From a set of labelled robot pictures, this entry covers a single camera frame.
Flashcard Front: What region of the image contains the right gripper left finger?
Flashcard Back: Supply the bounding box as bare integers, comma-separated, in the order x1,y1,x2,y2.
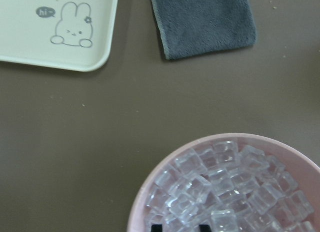
151,224,163,232

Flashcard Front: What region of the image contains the pink bowl of ice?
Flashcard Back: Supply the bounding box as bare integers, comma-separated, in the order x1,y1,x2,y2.
127,133,320,232

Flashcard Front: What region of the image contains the grey folded cloth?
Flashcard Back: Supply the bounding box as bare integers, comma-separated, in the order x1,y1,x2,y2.
151,0,257,60

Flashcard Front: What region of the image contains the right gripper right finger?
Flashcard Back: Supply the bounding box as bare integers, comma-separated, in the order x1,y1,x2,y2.
199,224,209,232

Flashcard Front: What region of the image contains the cream rabbit tray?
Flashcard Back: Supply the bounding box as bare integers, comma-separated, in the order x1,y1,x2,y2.
0,0,118,72

